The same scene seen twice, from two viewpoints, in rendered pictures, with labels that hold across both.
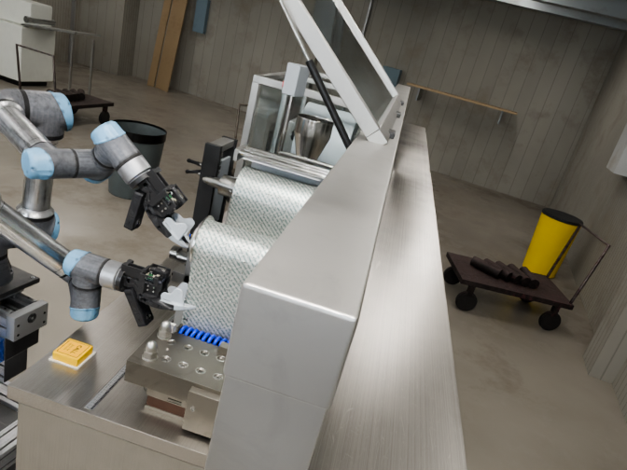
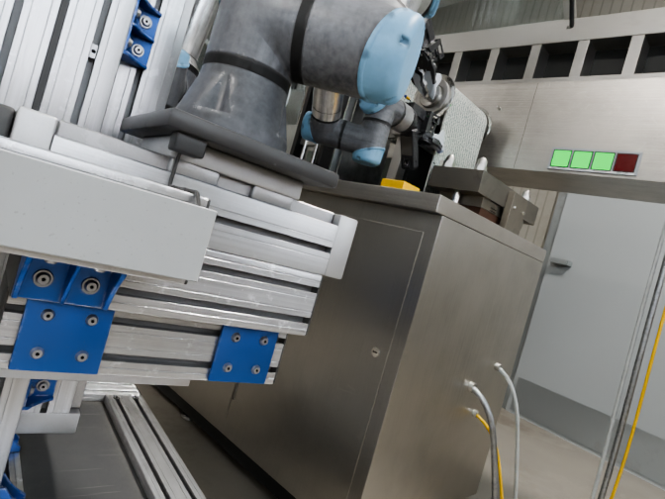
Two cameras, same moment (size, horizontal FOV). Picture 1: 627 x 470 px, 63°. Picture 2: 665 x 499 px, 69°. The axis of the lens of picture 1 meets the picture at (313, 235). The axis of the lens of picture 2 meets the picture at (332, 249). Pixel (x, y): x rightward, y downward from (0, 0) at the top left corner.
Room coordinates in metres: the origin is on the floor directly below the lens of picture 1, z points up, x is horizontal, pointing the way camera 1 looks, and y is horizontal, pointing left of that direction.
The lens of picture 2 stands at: (0.44, 1.54, 0.73)
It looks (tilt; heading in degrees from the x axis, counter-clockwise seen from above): 0 degrees down; 308
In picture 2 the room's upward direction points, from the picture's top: 16 degrees clockwise
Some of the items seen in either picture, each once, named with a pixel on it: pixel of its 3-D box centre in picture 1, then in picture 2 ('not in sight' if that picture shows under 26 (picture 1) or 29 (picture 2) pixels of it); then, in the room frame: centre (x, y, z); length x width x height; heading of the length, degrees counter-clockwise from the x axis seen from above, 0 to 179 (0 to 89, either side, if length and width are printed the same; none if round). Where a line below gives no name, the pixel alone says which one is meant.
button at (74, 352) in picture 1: (73, 352); (400, 187); (1.09, 0.53, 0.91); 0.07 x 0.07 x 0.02; 84
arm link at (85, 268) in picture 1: (88, 268); (381, 106); (1.19, 0.56, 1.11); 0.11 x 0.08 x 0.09; 84
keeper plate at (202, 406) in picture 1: (206, 414); (514, 214); (0.94, 0.13, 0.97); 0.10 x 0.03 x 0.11; 84
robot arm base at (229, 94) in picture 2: not in sight; (237, 108); (0.97, 1.14, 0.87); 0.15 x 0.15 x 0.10
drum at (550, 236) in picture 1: (550, 243); not in sight; (5.48, -2.55, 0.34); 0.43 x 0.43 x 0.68
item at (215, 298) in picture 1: (228, 312); (456, 155); (1.15, 0.16, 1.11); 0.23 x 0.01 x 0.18; 84
